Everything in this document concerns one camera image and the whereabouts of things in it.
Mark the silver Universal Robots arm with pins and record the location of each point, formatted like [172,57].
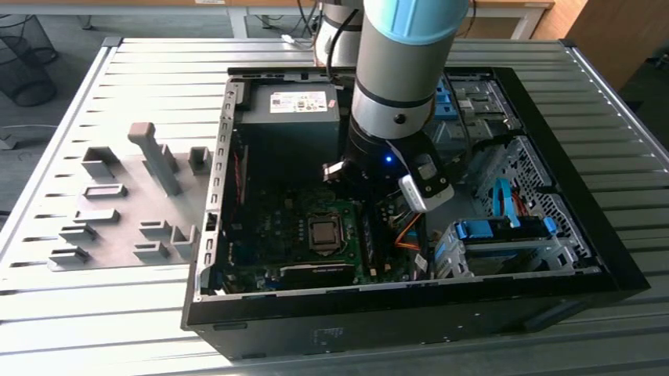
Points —
[407,58]

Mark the grey power supply unit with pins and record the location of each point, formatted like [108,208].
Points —
[292,133]

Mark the CPU with silver top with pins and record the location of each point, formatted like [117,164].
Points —
[323,232]

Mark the hard disk in blue carrier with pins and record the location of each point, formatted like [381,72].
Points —
[475,229]

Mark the small blue bay latch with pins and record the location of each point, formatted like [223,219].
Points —
[441,252]

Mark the green motherboard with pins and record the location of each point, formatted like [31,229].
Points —
[271,235]

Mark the grey metal drive cage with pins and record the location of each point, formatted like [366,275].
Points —
[486,117]

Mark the black graphics card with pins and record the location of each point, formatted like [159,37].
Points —
[314,274]

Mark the grey metal disk bay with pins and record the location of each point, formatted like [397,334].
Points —
[522,250]

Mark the black open PC case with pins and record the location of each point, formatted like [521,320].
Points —
[366,325]

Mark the grey parts rack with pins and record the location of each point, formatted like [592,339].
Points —
[156,172]

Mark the white framed wooden desk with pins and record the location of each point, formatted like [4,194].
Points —
[497,11]

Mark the brown wooden cabinet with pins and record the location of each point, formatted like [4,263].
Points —
[617,31]

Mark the grey floor stand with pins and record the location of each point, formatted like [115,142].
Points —
[8,141]

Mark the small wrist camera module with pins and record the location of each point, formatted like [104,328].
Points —
[332,172]

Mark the white camera with black bracket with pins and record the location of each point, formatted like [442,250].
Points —
[431,196]

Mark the blue plastic drive bracket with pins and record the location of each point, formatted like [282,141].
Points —
[443,111]

